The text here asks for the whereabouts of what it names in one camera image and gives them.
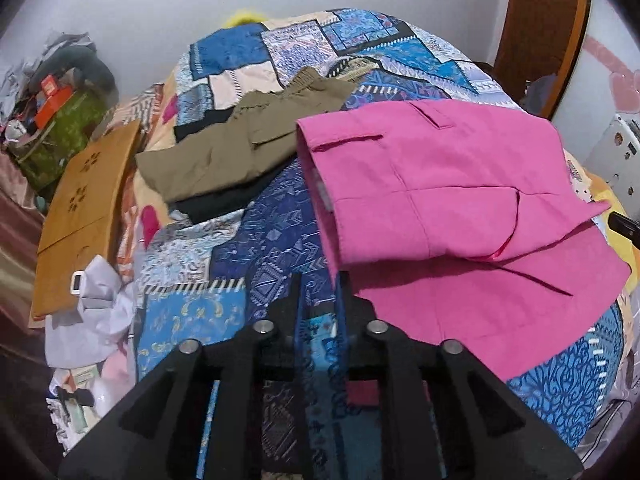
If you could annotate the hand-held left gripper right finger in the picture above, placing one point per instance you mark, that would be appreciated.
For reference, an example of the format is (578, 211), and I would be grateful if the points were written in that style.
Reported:
(342, 305)

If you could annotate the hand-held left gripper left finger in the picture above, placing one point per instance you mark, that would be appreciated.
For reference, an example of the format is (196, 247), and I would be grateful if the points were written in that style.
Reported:
(296, 305)

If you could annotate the pink pants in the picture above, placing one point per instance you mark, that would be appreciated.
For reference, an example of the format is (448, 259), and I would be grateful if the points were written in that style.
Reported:
(450, 210)

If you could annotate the olive green pants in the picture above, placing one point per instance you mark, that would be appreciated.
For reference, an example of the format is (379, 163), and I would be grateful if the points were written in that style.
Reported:
(240, 145)

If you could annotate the blue patchwork printed blanket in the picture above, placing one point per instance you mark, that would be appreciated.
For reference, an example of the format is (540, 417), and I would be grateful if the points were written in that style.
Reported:
(280, 240)

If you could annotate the white appliance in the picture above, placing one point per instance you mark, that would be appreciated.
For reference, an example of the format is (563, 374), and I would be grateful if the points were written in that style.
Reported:
(617, 155)

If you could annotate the black garment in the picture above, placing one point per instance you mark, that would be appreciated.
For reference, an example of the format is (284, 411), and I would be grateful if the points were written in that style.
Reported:
(225, 200)

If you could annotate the white crumpled cloth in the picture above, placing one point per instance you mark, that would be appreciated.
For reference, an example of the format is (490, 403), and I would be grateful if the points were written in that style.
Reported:
(90, 315)

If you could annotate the wooden door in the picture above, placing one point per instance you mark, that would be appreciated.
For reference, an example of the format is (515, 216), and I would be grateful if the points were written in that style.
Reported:
(545, 25)

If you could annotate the green patterned bag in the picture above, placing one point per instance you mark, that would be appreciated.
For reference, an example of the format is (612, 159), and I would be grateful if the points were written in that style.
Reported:
(60, 140)

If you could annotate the yellow plush item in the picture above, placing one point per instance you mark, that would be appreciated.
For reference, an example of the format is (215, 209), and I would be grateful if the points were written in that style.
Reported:
(245, 15)

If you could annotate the orange box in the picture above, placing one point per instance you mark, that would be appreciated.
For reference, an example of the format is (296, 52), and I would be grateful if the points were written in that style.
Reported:
(50, 97)

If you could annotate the grey cloth pile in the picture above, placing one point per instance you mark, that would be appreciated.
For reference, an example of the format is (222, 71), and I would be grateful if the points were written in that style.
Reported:
(75, 62)

